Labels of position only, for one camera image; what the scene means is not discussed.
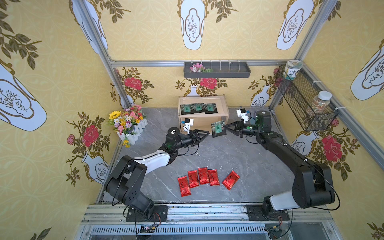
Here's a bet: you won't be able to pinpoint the green tea bag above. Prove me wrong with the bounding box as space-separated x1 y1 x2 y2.
204 103 218 114
180 104 195 115
192 103 205 114
211 121 227 138

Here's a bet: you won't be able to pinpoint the wooden two-tier shelf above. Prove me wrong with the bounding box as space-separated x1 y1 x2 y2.
178 95 230 134

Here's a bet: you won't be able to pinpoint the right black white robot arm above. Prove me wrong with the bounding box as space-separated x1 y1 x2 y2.
224 111 340 214

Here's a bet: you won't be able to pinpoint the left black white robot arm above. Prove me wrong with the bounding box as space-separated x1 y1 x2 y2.
104 127 210 220

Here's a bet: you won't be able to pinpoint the red tea bag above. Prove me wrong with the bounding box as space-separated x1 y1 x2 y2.
222 171 240 191
188 170 200 188
198 167 210 185
208 169 220 186
178 176 192 197

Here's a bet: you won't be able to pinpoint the flower bouquet white fence pot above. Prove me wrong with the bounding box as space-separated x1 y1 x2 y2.
109 105 148 148

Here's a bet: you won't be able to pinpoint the glass jar white lid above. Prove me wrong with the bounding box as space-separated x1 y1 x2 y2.
306 91 333 117

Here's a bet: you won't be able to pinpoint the patterned tin jar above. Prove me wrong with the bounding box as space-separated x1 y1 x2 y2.
282 60 303 80

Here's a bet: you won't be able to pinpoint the pink flowers in tray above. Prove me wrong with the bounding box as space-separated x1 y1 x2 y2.
190 63 213 73

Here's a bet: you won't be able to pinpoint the small circuit board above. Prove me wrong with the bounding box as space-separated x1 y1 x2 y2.
140 225 157 234

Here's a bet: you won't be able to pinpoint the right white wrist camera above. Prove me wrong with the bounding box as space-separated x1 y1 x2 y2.
237 109 250 124

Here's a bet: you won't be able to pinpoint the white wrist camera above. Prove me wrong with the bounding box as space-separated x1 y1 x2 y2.
237 109 250 124
181 118 194 134

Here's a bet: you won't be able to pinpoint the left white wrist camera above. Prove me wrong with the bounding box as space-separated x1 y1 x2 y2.
181 118 194 134

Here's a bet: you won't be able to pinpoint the black wire wall basket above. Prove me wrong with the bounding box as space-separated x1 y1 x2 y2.
275 66 339 132

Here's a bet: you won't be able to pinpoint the grey wall tray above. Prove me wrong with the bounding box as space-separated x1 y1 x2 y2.
184 61 251 79

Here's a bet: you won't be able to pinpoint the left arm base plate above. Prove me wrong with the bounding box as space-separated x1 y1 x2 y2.
126 205 168 223

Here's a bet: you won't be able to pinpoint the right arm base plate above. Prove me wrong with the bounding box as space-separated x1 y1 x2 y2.
243 205 290 221

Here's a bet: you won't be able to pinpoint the aluminium rail frame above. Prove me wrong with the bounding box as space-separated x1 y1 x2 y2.
75 202 342 240

